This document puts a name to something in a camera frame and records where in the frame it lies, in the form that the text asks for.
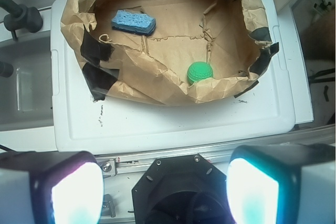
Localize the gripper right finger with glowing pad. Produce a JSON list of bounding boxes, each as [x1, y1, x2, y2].
[[226, 144, 335, 223]]

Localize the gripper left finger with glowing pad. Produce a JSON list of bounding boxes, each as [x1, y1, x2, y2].
[[1, 151, 104, 223]]

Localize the blue sponge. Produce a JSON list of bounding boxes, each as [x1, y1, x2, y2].
[[111, 10, 156, 36]]

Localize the white plastic bin lid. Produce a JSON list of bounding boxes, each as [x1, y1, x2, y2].
[[50, 0, 296, 154]]

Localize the clear plastic container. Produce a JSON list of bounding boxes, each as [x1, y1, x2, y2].
[[1, 38, 54, 131]]

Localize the green golf ball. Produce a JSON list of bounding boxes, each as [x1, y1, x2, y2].
[[187, 61, 214, 85]]

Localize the crumpled brown paper bag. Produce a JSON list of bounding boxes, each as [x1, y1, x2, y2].
[[61, 0, 279, 106]]

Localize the black octagonal mount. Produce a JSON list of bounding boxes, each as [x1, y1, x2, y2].
[[132, 154, 233, 223]]

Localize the aluminium extrusion rail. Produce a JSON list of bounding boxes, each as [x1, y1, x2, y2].
[[94, 123, 336, 177]]

